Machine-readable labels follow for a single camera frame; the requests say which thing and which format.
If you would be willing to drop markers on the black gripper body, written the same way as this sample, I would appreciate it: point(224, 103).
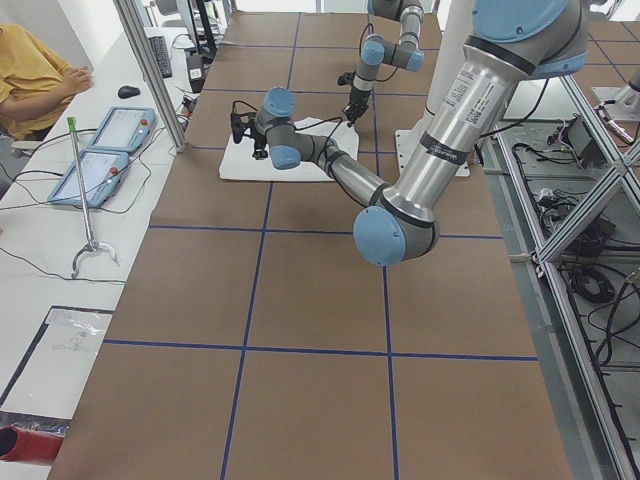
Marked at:
point(357, 98)
point(259, 140)

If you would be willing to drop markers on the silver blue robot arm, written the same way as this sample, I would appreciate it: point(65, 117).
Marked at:
point(376, 51)
point(506, 42)

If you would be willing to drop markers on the upper blue teach pendant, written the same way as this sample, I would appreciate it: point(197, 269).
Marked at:
point(124, 129)

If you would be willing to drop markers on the black keyboard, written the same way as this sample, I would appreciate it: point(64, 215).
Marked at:
point(161, 55)

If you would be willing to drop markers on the black computer mouse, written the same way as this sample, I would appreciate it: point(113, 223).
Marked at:
point(126, 91)

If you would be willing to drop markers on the metal reacher grabber tool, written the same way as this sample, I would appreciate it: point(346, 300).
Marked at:
point(92, 245)

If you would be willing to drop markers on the person in yellow shirt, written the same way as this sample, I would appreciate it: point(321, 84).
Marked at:
point(36, 84)

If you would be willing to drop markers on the clear plastic bag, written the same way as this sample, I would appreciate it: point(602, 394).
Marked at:
point(75, 331)

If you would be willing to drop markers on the red cylinder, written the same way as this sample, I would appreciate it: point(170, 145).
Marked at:
point(29, 446)

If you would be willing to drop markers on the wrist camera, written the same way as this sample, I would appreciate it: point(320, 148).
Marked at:
point(345, 79)
point(240, 123)

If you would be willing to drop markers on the aluminium frame post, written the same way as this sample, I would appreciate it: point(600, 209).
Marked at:
point(136, 35)

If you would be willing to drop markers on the aluminium frame rail structure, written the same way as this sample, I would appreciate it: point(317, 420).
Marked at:
point(568, 159)

